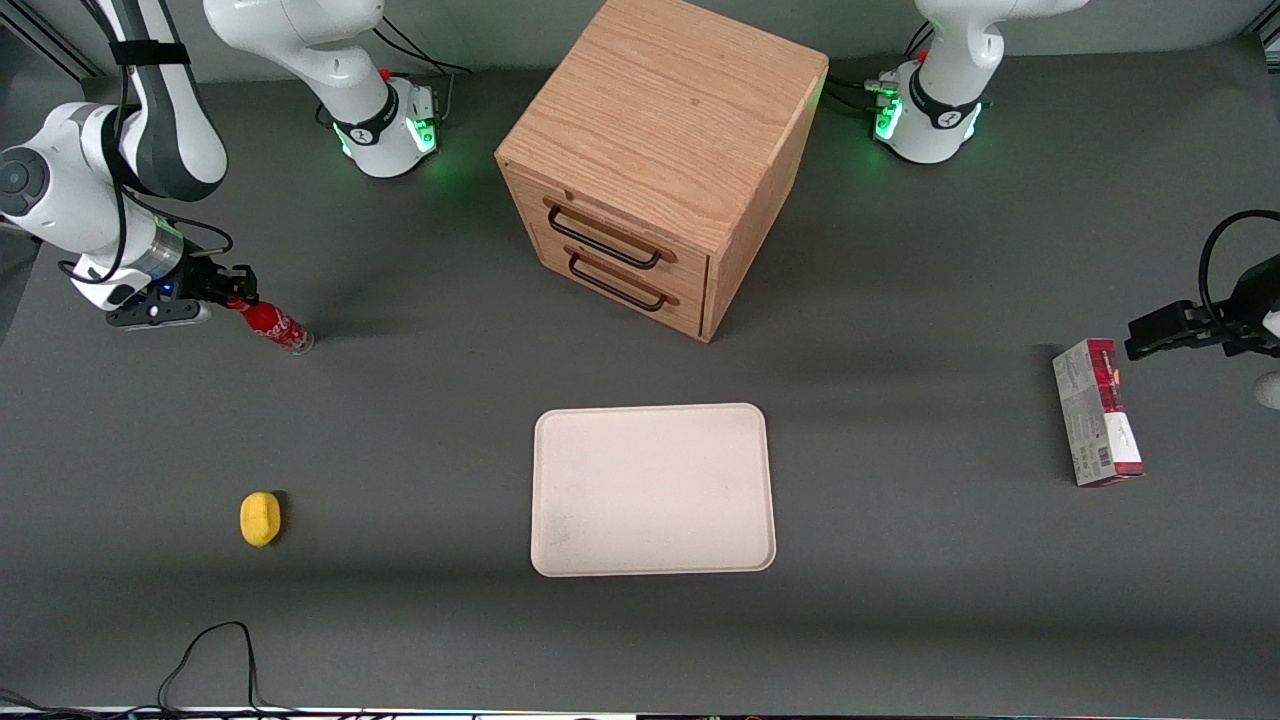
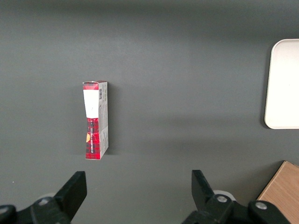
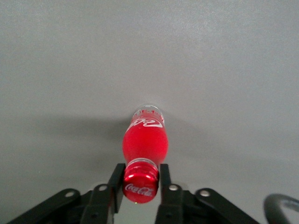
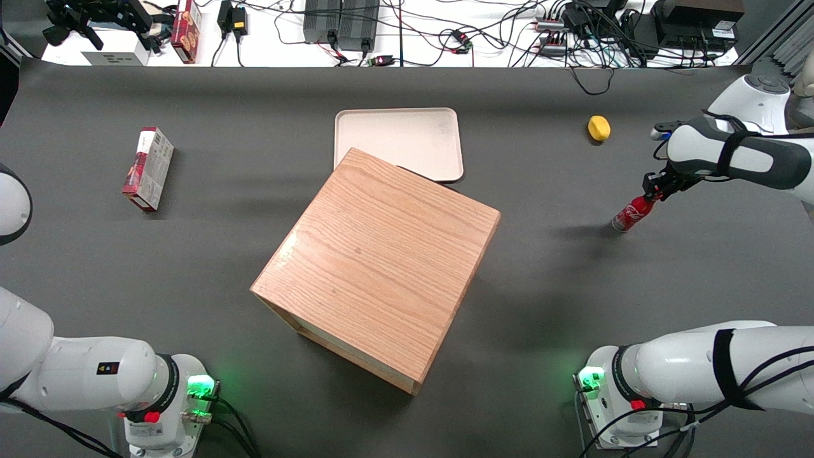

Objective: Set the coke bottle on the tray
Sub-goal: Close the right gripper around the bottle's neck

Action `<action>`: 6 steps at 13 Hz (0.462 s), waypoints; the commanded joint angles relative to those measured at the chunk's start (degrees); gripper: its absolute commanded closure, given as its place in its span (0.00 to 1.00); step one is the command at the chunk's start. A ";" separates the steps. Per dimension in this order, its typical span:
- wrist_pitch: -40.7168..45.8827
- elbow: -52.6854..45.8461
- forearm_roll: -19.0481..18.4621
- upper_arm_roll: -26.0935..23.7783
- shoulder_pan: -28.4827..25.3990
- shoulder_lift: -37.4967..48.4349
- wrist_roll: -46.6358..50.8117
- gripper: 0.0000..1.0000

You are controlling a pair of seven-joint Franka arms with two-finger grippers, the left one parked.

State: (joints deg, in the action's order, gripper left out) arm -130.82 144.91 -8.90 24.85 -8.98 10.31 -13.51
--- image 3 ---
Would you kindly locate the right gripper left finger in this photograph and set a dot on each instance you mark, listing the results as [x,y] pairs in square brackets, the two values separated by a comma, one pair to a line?
[116,186]

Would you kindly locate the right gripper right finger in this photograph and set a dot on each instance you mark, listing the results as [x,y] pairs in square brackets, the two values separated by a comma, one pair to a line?
[169,203]

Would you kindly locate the red coke bottle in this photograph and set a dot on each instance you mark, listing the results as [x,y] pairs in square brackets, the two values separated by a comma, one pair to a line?
[144,144]

